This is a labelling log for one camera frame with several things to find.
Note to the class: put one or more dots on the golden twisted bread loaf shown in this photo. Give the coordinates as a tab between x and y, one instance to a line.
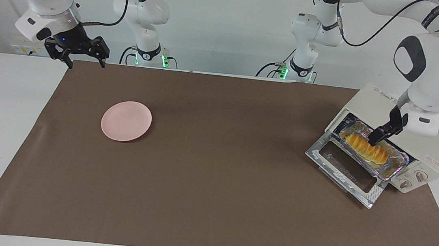
360	145

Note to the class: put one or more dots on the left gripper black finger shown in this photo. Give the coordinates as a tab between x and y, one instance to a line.
377	138

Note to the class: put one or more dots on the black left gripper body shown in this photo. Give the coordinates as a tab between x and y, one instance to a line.
397	121

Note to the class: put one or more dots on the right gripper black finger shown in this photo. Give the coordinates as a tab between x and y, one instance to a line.
57	51
103	51

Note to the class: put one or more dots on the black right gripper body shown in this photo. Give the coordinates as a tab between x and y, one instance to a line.
75	40

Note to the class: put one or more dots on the aluminium foil tray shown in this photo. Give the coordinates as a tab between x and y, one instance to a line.
397	162

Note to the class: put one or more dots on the beige oven knob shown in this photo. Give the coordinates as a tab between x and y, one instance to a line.
418	175
405	184

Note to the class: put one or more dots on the pink round plate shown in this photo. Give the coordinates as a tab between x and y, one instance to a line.
126	121

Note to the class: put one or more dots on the glass oven door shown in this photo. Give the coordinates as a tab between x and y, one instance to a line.
337	164

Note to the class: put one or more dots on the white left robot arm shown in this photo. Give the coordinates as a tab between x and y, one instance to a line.
437	68

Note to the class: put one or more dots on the white wall socket box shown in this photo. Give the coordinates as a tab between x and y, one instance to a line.
27	49

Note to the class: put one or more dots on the brown table mat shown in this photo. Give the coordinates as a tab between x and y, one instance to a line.
217	180

